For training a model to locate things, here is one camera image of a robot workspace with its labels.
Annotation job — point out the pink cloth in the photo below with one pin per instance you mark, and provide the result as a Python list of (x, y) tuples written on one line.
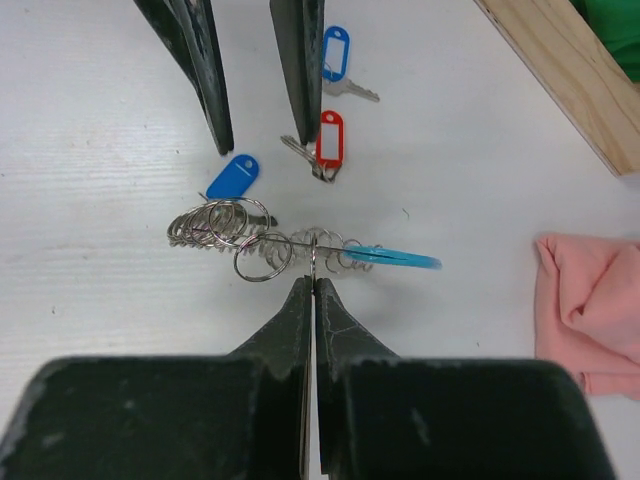
[(586, 311)]

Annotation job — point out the key with blue window tag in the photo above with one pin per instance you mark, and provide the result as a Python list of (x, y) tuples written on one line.
[(335, 63)]

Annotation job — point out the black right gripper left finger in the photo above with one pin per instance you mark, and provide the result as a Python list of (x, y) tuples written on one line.
[(242, 415)]

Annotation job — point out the wooden clothes rack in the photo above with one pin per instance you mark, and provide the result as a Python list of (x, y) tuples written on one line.
[(578, 73)]

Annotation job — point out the key with red tag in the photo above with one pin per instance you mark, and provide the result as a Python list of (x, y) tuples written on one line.
[(326, 159)]

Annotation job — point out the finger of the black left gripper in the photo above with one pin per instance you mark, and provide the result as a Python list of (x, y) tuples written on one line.
[(187, 29), (299, 30)]

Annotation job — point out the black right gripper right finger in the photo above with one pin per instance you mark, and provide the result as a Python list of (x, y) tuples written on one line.
[(382, 416)]

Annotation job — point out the key with solid blue tag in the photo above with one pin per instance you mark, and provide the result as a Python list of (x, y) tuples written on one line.
[(233, 181)]

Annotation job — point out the green shirt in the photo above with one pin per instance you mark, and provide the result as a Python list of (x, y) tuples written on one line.
[(616, 24)]

